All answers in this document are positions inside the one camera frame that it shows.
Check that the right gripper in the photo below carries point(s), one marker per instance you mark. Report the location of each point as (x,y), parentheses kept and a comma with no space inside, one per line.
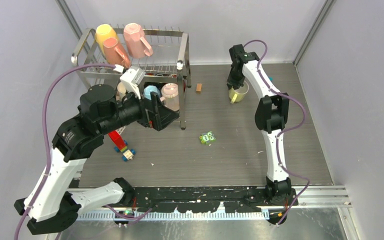
(236,84)

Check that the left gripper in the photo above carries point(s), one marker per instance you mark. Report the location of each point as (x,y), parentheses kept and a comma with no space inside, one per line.
(154,114)

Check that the lime green mug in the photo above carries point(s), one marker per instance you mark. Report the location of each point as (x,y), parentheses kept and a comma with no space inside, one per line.
(240,93)

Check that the pink faceted mug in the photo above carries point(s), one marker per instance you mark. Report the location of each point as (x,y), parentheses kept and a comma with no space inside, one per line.
(137,45)

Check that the salmon floral mug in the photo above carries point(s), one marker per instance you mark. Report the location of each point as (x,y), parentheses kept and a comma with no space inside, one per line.
(115,53)

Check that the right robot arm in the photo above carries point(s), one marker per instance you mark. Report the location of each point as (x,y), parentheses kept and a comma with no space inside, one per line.
(270,118)

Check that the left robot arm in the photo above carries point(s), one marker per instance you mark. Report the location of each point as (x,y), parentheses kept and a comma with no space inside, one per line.
(55,208)

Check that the steel two-tier dish rack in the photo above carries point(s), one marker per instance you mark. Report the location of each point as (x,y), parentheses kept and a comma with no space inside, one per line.
(169,47)

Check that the pale pink marbled mug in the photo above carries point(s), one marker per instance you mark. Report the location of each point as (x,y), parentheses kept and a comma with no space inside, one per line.
(170,93)

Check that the light blue mug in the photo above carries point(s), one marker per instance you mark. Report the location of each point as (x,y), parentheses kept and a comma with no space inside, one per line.
(151,89)

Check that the small wooden block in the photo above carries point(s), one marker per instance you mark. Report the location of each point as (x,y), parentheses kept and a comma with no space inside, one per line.
(198,89)

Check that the green owl toy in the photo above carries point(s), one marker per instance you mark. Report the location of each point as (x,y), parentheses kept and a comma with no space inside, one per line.
(207,137)

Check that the colourful brick toy car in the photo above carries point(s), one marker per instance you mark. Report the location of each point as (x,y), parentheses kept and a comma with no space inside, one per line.
(121,146)

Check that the beige patterned mug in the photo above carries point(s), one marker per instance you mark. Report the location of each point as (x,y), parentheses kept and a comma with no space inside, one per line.
(120,91)

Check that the yellow cup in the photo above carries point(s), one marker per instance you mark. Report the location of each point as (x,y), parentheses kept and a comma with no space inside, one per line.
(103,32)

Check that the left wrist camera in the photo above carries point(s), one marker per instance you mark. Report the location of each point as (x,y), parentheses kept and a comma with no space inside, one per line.
(131,79)

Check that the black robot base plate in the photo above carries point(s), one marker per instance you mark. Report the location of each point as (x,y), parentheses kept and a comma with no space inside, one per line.
(204,199)

